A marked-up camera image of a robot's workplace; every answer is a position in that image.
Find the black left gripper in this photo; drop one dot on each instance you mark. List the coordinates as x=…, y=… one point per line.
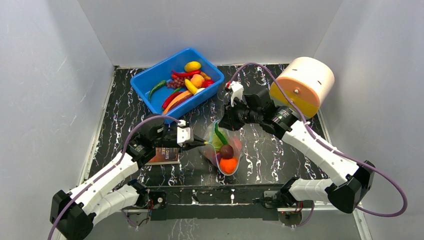
x=196, y=143

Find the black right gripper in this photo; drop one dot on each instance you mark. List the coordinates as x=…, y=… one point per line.
x=228, y=118

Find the green toy cabbage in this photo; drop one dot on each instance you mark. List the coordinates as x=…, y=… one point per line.
x=216, y=142

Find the green toy bean pod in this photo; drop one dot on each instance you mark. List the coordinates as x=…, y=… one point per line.
x=220, y=136

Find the clear zip top bag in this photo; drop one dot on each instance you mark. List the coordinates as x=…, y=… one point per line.
x=208, y=152

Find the brown toy kiwi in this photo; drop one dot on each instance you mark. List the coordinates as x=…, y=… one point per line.
x=226, y=151

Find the orange toy orange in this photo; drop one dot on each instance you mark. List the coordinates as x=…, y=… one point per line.
x=228, y=165

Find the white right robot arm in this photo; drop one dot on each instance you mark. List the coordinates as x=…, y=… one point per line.
x=347, y=182

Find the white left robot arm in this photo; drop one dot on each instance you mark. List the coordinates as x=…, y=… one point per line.
x=76, y=212

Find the three days to see book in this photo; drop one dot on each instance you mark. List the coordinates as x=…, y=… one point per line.
x=165, y=156

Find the yellow toy banana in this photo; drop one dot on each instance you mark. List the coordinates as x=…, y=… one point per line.
x=190, y=86

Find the red toy tomato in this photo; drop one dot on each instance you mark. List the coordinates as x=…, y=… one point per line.
x=207, y=83

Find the cream cylinder with coloured face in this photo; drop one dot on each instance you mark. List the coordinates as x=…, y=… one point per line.
x=307, y=82

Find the orange toy peach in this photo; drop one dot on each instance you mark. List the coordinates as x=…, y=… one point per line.
x=197, y=80

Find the purple toy grape bunch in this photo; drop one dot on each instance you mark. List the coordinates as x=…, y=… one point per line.
x=176, y=83

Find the dark green toy pepper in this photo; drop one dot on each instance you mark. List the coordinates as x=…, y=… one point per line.
x=158, y=86

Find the red toy chili pepper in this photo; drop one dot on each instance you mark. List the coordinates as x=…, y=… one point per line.
x=175, y=74

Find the yellow toy lemon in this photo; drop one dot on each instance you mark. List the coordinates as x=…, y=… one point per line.
x=192, y=66

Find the blue plastic bin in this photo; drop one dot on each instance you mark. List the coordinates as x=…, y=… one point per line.
x=143, y=82

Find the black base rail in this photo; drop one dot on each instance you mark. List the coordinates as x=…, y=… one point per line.
x=239, y=201

